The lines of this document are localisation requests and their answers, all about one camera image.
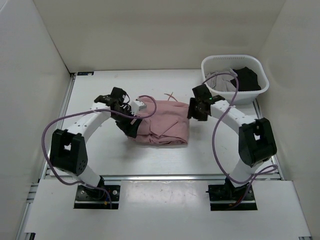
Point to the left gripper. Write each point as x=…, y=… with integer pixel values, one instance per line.
x=130, y=130

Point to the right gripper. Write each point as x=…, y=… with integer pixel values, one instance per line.
x=192, y=103

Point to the pink trousers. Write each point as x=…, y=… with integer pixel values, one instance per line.
x=168, y=125

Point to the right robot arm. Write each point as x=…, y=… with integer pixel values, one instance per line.
x=256, y=142

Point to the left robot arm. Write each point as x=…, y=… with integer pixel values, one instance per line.
x=68, y=152

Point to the grey garment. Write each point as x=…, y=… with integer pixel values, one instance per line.
x=222, y=81

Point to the black garment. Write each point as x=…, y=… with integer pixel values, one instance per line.
x=247, y=80

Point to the black label strip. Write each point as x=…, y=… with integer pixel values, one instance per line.
x=85, y=73

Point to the white plastic basket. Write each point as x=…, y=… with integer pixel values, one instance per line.
x=218, y=63

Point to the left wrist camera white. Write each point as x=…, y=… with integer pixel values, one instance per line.
x=136, y=106

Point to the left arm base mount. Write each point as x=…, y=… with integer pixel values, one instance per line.
x=94, y=199

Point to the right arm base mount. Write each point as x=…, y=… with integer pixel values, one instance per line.
x=227, y=197

